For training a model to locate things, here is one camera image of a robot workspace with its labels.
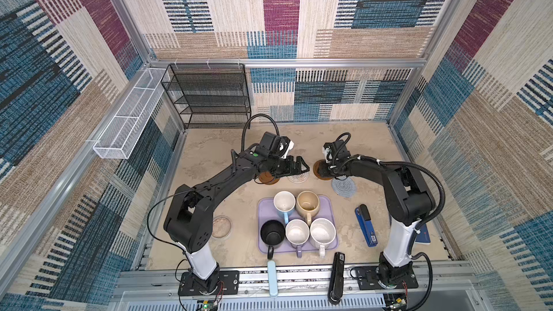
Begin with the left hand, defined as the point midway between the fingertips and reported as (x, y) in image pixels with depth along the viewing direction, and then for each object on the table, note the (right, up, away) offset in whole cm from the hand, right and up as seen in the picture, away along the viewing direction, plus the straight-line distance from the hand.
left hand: (302, 171), depth 83 cm
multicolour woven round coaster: (0, -5, +16) cm, 17 cm away
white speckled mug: (+8, -23, +1) cm, 25 cm away
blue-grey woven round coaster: (+20, -9, +14) cm, 26 cm away
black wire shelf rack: (-41, +35, +26) cm, 60 cm away
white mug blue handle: (-7, -14, +7) cm, 17 cm away
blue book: (+45, -24, -2) cm, 51 cm away
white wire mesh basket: (-77, +11, +9) cm, 79 cm away
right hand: (+12, -3, +18) cm, 22 cm away
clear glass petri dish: (-31, -23, +3) cm, 39 cm away
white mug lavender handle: (-2, -23, 0) cm, 23 cm away
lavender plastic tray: (-14, -17, +7) cm, 23 cm away
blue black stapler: (+24, -21, 0) cm, 32 cm away
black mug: (-11, -24, 0) cm, 26 cm away
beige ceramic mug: (+3, -15, +7) cm, 16 cm away
